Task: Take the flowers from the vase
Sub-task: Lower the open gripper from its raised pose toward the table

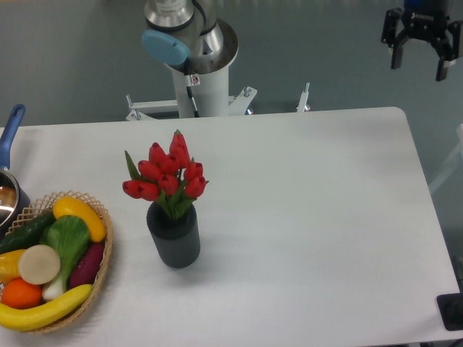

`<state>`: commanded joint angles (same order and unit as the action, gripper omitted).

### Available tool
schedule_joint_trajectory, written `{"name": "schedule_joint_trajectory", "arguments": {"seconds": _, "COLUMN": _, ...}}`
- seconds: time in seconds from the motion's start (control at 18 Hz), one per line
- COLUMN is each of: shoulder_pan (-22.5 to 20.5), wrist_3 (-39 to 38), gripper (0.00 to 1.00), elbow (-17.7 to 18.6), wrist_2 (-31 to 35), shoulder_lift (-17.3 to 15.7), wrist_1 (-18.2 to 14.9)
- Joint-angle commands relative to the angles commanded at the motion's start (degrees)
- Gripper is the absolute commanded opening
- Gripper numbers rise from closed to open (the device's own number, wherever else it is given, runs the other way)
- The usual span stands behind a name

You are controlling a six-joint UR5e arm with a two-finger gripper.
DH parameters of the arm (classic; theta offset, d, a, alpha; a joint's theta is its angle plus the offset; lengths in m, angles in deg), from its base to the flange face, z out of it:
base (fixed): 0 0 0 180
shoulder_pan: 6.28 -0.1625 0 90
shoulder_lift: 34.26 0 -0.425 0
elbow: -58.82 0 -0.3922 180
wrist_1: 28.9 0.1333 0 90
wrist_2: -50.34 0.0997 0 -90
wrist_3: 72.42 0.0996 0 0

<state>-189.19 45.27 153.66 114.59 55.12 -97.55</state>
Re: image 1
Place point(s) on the beige round disc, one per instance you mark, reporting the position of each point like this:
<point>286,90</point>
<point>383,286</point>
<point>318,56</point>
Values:
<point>39,264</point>

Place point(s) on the woven wicker basket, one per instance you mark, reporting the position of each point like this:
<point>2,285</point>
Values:
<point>45,204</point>

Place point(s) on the yellow squash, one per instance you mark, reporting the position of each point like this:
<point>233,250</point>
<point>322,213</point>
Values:
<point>75,207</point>

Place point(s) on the orange fruit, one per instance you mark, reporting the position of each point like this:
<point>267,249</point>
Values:
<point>19,294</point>

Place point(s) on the yellow bell pepper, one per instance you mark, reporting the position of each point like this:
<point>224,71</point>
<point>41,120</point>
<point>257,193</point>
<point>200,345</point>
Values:
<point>9,262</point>

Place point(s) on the green bok choy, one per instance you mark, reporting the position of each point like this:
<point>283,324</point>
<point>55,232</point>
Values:
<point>69,237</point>

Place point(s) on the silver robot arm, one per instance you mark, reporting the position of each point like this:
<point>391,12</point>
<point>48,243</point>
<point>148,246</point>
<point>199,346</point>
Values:
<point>177,32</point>

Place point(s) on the green cucumber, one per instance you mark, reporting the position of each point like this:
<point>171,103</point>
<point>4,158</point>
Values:
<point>28,234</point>

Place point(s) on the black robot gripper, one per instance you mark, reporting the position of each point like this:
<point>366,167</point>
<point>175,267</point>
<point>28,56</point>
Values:
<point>426,21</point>

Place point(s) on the black device at table edge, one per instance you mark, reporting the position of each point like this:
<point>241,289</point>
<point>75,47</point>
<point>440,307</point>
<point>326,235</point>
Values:
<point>450,308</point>

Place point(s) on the white table leg bracket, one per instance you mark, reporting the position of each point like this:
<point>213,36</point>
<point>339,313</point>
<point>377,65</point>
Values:
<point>303,105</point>

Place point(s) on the yellow banana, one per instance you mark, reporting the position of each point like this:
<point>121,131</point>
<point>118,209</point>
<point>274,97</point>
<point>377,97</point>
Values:
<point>37,317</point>

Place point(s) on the red tulip bouquet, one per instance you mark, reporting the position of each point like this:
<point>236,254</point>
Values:
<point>172,179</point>

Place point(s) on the purple sweet potato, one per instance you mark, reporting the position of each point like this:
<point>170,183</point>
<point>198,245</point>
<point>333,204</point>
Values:
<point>87,268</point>

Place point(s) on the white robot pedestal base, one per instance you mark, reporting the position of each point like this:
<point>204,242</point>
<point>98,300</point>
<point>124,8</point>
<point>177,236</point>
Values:
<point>196,95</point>

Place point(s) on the dark grey ribbed vase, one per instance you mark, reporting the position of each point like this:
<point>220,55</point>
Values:
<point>178,243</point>

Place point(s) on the blue handled steel pot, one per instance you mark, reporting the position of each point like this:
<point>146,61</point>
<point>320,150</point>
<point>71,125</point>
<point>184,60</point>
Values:
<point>13,198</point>

